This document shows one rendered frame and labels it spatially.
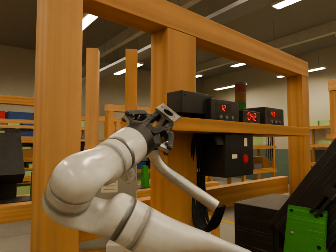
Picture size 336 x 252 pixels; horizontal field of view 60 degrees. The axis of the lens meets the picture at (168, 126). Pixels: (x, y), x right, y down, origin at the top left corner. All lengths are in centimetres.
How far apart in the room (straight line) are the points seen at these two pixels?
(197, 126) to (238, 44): 55
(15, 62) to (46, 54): 1010
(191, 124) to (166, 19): 37
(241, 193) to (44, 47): 103
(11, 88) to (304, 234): 1020
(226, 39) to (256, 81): 1120
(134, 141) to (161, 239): 19
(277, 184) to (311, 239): 76
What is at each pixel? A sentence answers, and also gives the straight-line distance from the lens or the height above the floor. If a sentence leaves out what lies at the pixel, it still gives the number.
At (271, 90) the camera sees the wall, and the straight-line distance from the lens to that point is 1196.
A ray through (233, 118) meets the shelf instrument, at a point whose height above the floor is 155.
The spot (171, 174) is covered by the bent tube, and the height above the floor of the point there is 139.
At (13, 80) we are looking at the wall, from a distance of 1074.
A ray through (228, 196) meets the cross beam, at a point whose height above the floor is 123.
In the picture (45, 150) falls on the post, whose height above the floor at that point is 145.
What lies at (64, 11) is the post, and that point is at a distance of 82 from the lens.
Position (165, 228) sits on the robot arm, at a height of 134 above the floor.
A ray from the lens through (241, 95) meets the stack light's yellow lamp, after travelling 133.
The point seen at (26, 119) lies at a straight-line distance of 753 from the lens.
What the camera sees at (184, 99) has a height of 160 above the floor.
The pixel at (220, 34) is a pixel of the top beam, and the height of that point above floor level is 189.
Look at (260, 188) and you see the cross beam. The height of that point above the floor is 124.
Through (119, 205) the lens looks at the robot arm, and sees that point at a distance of 44.
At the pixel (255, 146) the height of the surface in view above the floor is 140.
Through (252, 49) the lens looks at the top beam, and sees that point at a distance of 140.
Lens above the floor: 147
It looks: 3 degrees up
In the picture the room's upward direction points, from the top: straight up
